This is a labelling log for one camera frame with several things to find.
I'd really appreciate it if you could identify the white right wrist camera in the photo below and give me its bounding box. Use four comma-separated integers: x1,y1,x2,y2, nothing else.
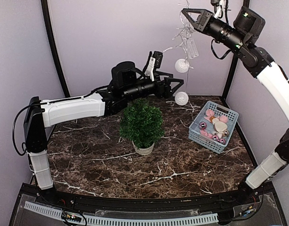
210,0,229,19

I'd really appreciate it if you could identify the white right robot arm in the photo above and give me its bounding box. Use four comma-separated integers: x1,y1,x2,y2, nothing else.
181,6,289,204

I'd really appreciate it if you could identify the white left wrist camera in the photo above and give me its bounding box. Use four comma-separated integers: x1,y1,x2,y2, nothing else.
143,51,163,81

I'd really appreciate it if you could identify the white cable duct strip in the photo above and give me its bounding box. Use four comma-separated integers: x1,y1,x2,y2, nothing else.
24,201,219,226

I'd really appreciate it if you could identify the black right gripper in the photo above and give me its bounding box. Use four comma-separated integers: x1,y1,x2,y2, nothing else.
182,8,247,53

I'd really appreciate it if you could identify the small green christmas tree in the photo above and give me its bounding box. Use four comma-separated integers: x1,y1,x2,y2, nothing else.
119,99,164,149

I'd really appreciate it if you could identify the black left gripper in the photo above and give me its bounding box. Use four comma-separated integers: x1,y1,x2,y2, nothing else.
124,71,185,101

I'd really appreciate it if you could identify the pink bow ornament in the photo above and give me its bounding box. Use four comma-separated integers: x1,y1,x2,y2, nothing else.
205,109,215,119

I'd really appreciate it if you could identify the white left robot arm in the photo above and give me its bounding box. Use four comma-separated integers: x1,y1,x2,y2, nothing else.
24,61,184,205

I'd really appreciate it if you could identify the white tree pot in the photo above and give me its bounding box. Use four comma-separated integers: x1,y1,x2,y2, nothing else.
132,142,155,156

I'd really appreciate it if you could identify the clear string light garland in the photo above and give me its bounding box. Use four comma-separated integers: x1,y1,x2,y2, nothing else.
163,12,199,106

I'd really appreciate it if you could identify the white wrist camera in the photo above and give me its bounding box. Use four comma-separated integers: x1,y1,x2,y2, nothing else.
143,51,163,81
210,0,229,19

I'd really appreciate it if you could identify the blue plastic basket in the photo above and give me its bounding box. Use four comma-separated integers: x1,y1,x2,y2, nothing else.
188,101,239,154

